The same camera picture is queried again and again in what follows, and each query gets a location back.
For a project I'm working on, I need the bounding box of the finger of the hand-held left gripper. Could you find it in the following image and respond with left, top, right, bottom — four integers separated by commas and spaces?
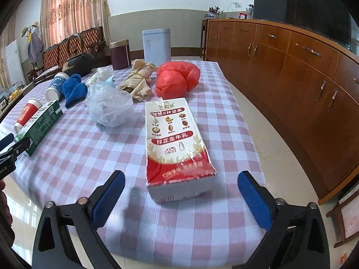
0, 133, 14, 152
0, 139, 31, 163

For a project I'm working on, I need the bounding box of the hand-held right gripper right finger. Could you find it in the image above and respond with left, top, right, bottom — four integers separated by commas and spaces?
238, 171, 331, 269

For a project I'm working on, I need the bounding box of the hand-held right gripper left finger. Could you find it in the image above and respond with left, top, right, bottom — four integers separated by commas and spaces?
31, 170, 126, 269

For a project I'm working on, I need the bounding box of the green cardboard box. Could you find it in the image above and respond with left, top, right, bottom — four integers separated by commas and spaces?
14, 101, 63, 156

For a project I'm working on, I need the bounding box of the red white milk carton box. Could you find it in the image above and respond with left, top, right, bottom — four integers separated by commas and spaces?
145, 98, 217, 202

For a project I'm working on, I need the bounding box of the person's left hand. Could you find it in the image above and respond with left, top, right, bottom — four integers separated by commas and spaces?
0, 180, 14, 247

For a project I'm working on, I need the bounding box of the red white paper cup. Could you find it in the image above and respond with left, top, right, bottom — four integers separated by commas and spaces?
15, 98, 42, 131

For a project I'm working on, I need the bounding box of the pink checkered tablecloth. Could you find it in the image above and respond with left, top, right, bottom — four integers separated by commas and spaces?
0, 60, 267, 261

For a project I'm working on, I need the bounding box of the yellow fruit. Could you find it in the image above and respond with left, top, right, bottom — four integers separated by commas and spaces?
8, 88, 23, 101

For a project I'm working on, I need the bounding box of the blue patterned paper cup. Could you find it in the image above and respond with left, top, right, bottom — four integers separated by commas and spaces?
46, 72, 70, 101

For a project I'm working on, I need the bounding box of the blue towel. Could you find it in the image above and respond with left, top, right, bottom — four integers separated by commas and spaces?
62, 74, 88, 108

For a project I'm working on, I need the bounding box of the white refrigerator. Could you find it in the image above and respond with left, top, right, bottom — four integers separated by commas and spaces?
5, 40, 26, 86

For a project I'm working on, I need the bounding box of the clear plastic bag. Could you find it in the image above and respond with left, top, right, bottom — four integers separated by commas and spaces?
85, 82, 134, 128

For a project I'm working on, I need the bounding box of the wooden sofa bench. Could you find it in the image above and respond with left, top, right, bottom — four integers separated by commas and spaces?
27, 26, 106, 83

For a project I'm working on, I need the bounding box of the coat rack with hats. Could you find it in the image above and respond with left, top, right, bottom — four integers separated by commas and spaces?
22, 22, 45, 70

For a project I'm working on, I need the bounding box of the black iron teapot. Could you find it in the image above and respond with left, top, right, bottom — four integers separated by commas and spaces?
62, 34, 96, 76

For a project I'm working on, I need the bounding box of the rolled beige cloth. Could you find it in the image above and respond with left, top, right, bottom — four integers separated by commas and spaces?
118, 59, 158, 102

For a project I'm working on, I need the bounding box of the wooden sideboard cabinet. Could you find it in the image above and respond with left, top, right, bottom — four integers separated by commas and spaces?
201, 18, 359, 205

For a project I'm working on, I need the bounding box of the maroon round canister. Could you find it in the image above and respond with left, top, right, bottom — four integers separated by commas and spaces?
109, 41, 131, 70

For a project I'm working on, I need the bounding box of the red plastic bag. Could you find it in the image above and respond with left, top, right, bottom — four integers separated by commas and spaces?
155, 62, 200, 99

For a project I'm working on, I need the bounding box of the beige patterned curtain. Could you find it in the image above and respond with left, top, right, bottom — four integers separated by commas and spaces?
41, 0, 111, 52

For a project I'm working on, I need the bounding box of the light blue tin box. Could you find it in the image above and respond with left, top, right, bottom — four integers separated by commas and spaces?
142, 28, 171, 65

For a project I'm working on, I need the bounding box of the potted plant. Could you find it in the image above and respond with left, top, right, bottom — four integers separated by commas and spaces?
204, 6, 224, 20

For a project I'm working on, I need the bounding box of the black television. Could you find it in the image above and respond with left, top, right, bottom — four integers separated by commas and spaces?
254, 0, 352, 47

